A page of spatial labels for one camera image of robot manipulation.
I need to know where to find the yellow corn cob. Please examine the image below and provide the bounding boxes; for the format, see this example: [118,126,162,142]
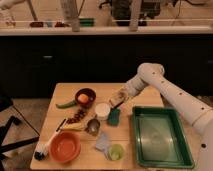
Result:
[61,123,84,131]

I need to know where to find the green chili pepper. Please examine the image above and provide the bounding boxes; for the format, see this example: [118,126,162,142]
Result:
[56,100,77,109]

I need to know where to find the green sponge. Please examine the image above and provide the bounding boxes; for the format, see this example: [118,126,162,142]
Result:
[107,109,120,126]

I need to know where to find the white round container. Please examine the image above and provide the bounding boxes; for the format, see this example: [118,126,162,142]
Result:
[95,103,110,120]

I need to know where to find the pale blue cloth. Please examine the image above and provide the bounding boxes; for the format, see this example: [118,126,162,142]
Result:
[95,132,110,152]

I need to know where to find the green plastic tray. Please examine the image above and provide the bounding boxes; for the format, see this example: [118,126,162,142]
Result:
[132,106,194,169]

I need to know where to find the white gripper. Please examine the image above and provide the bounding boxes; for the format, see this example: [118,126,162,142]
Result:
[119,75,147,102]

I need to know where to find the dark brown bowl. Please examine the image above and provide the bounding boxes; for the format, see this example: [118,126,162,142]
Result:
[75,88,96,108]

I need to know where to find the black chair base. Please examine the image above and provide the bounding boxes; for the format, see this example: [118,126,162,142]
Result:
[0,89,40,171]

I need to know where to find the whiteboard eraser with black base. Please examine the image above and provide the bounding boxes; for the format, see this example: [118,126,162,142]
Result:
[109,91,123,108]

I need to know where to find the light green cup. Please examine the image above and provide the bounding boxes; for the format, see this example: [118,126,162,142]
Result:
[108,144,124,161]

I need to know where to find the wooden table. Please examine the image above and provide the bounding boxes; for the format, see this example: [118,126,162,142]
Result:
[29,82,164,171]

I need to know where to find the orange plastic bowl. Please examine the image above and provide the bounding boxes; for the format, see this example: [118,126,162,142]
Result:
[49,131,81,163]

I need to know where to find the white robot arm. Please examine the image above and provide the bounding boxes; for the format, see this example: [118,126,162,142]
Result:
[120,63,213,171]

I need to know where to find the white shelf rail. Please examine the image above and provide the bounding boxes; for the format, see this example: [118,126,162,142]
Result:
[0,20,213,36]

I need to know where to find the orange fruit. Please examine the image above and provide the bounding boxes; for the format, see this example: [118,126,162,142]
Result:
[77,94,89,103]

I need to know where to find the dark red grape bunch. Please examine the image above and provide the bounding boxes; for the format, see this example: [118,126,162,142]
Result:
[66,108,87,124]

